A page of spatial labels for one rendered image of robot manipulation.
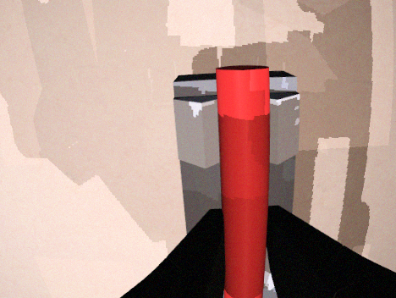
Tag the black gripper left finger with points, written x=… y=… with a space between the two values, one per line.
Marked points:
x=194 y=269

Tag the red cylinder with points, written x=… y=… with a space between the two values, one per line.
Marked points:
x=244 y=152

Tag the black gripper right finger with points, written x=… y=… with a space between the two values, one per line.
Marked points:
x=305 y=263

